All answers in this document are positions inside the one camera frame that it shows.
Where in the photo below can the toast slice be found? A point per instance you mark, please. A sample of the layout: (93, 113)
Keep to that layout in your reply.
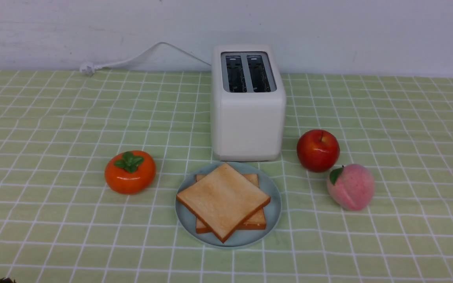
(256, 222)
(223, 199)

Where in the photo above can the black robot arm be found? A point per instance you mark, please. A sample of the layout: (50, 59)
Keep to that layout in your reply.
(7, 280)

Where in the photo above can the white two-slot toaster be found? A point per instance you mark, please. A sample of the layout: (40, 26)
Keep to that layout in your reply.
(247, 103)

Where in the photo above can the red apple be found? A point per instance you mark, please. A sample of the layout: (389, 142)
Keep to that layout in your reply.
(318, 150)

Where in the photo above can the light blue round plate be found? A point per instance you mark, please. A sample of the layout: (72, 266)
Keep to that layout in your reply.
(239, 239)

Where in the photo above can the orange persimmon with green leaf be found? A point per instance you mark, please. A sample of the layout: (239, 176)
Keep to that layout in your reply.
(130, 172)

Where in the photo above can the pink peach with leaf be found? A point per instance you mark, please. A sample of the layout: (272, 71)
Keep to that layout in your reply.
(351, 186)

